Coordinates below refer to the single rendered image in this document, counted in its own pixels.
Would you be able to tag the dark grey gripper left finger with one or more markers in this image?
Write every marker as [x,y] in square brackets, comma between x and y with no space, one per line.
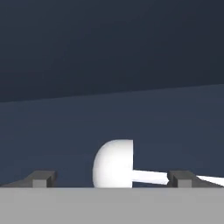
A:
[40,178]

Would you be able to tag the white ladle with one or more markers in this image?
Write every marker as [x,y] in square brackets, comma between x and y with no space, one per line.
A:
[113,164]

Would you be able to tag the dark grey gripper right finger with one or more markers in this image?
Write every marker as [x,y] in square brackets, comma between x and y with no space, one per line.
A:
[182,178]

